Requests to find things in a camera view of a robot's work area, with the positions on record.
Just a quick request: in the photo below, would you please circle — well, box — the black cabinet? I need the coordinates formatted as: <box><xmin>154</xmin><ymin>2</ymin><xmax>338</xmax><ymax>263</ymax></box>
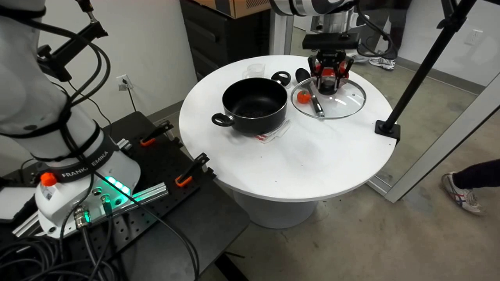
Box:
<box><xmin>179</xmin><ymin>0</ymin><xmax>270</xmax><ymax>80</ymax></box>

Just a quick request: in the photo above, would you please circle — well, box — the glass lid black knob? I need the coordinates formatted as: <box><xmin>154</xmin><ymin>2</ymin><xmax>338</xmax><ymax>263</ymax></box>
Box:
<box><xmin>290</xmin><ymin>80</ymin><xmax>367</xmax><ymax>121</ymax></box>

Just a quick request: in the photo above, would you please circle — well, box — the black spoon steel handle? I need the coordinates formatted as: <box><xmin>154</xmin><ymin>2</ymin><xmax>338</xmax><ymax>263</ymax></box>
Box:
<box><xmin>295</xmin><ymin>69</ymin><xmax>324</xmax><ymax>118</ymax></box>

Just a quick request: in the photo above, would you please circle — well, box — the aluminium rail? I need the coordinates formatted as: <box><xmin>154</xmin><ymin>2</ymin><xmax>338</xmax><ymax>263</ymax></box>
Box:
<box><xmin>12</xmin><ymin>182</ymin><xmax>168</xmax><ymax>240</ymax></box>

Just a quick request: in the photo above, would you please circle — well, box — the black camera tripod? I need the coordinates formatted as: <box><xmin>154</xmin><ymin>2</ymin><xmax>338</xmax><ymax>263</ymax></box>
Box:
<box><xmin>374</xmin><ymin>0</ymin><xmax>476</xmax><ymax>141</ymax></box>

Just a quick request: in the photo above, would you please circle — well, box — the bundle of black cables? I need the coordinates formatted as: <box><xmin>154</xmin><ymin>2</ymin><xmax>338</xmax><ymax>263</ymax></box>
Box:
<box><xmin>0</xmin><ymin>208</ymin><xmax>201</xmax><ymax>281</ymax></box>

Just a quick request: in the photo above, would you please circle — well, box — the black mounting base plate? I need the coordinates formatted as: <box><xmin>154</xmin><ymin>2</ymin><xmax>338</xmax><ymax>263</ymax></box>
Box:
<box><xmin>0</xmin><ymin>137</ymin><xmax>248</xmax><ymax>281</ymax></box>

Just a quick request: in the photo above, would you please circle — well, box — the orange black clamp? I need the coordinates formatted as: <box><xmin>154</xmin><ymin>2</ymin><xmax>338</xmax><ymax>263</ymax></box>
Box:
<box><xmin>173</xmin><ymin>154</ymin><xmax>209</xmax><ymax>190</ymax></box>
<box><xmin>138</xmin><ymin>123</ymin><xmax>173</xmax><ymax>147</ymax></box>

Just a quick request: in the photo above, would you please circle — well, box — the round white table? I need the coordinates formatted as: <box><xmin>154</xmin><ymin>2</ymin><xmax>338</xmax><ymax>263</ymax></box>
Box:
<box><xmin>179</xmin><ymin>55</ymin><xmax>396</xmax><ymax>229</ymax></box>

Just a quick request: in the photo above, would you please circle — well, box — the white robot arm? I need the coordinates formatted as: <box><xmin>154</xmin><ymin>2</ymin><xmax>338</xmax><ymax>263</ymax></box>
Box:
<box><xmin>0</xmin><ymin>0</ymin><xmax>140</xmax><ymax>240</ymax></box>

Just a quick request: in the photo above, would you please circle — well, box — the cardboard box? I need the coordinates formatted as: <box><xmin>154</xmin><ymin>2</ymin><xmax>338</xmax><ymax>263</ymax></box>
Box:
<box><xmin>192</xmin><ymin>0</ymin><xmax>274</xmax><ymax>19</ymax></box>

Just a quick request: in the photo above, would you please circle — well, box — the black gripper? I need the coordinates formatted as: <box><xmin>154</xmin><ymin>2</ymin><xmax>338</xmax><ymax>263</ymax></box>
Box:
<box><xmin>301</xmin><ymin>32</ymin><xmax>359</xmax><ymax>90</ymax></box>

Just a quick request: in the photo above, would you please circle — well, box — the wall power outlet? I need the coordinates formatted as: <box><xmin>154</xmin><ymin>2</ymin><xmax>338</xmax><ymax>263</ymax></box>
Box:
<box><xmin>117</xmin><ymin>76</ymin><xmax>131</xmax><ymax>91</ymax></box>

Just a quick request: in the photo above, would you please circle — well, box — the black cooking pot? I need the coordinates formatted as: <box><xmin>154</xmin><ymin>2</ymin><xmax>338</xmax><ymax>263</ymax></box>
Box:
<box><xmin>210</xmin><ymin>71</ymin><xmax>290</xmax><ymax>137</ymax></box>

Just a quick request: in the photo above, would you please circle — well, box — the person's sneaker and leg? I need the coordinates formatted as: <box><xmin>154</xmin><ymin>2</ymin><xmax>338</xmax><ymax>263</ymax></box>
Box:
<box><xmin>440</xmin><ymin>160</ymin><xmax>500</xmax><ymax>216</ymax></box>

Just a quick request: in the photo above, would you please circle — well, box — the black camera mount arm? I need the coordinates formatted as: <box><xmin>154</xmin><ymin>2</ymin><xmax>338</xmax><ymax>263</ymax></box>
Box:
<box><xmin>37</xmin><ymin>0</ymin><xmax>106</xmax><ymax>82</ymax></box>

